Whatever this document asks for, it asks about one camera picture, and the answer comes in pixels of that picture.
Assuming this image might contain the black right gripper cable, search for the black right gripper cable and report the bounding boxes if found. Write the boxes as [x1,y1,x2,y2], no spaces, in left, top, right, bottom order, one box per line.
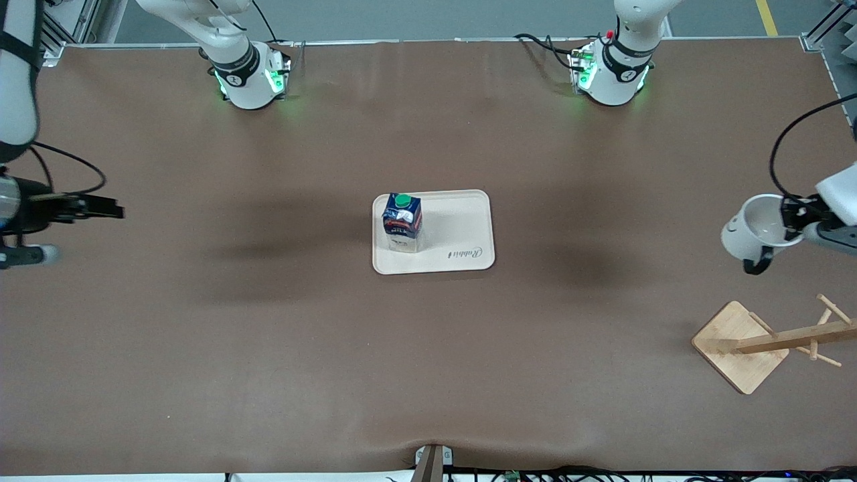
[29,140,108,199]

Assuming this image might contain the blue milk carton green cap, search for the blue milk carton green cap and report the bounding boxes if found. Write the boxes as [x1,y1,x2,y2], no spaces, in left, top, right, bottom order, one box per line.
[381,193,424,254]

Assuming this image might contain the wooden cup rack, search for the wooden cup rack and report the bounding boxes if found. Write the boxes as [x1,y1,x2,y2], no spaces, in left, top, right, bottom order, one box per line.
[690,293,857,396]

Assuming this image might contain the black right arm base cable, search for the black right arm base cable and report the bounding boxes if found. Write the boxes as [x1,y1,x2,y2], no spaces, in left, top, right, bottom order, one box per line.
[250,0,297,49]

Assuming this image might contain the yellow floor tape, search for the yellow floor tape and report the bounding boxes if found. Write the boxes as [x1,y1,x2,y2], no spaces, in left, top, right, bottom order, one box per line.
[757,0,780,37]

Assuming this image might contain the black left arm base cables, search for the black left arm base cables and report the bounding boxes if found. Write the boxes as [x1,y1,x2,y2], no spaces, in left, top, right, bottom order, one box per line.
[513,32,578,73]

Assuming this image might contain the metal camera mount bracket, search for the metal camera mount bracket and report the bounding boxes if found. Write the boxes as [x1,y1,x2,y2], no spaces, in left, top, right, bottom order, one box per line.
[413,443,455,482]

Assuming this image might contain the cream plastic tray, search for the cream plastic tray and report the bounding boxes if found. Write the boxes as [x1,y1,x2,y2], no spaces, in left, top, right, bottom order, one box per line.
[372,189,497,276]

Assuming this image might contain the aluminium frame corner post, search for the aluminium frame corner post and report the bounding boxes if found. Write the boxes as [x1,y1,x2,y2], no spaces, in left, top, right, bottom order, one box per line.
[799,0,857,53]

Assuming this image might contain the brown table cover mat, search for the brown table cover mat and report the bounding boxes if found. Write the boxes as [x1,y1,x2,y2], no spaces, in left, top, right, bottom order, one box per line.
[0,37,857,478]

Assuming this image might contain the white smiley cup black handle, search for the white smiley cup black handle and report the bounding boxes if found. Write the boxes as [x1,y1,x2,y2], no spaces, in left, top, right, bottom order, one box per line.
[720,193,805,276]

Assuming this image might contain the aluminium frame profile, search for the aluminium frame profile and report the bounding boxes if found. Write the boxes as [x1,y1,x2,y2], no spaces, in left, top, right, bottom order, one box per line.
[40,0,102,62]

